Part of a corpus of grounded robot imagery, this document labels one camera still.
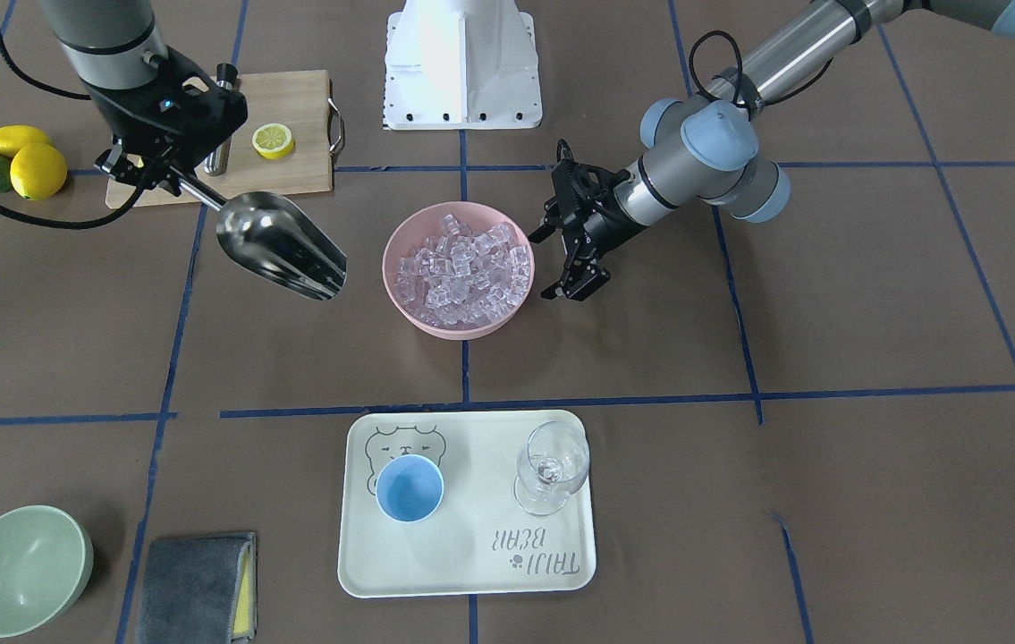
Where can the blue tape line crosswise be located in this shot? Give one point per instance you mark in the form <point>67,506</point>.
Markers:
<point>507,405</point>

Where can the blue plastic cup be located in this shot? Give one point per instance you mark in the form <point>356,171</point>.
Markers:
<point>410,488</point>

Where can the blue tape line lengthwise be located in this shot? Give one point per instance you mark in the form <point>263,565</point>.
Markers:
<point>473,617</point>

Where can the clear ice cubes pile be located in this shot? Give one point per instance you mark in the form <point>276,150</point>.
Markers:
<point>460,276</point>

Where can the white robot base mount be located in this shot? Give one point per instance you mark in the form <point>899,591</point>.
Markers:
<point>461,65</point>

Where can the metal ice scoop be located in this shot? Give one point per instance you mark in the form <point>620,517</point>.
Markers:
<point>272,237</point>

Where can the green bowl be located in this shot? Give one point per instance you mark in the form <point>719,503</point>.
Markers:
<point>46,559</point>

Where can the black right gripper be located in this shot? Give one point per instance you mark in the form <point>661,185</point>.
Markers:
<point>125,119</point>

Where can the cream serving tray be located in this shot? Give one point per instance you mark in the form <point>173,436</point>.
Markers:
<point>478,540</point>

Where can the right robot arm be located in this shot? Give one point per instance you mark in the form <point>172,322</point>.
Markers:
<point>112,44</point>

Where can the yellow lemon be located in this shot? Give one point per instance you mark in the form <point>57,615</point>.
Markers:
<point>16,137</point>
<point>38,171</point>

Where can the lemon half slice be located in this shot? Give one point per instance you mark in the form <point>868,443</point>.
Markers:
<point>273,141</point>

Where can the yellow lemon lower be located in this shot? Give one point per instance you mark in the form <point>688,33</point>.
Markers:
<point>38,171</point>

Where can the grey yellow sponge cloth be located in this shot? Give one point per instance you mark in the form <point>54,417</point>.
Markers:
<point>200,590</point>

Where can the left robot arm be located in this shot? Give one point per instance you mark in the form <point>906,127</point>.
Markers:
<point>705,147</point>

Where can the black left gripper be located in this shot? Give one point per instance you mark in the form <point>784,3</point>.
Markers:
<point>604,217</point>

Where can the pink bowl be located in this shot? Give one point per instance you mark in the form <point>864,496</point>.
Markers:
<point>408,233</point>

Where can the wooden cutting board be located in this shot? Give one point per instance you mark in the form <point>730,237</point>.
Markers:
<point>299,100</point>

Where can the metal cylinder tool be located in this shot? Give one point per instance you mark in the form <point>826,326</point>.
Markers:
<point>215,165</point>

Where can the yellow lemon upper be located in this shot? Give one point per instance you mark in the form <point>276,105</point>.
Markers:
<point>16,137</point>

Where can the clear wine glass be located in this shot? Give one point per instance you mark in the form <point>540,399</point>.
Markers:
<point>552,466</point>

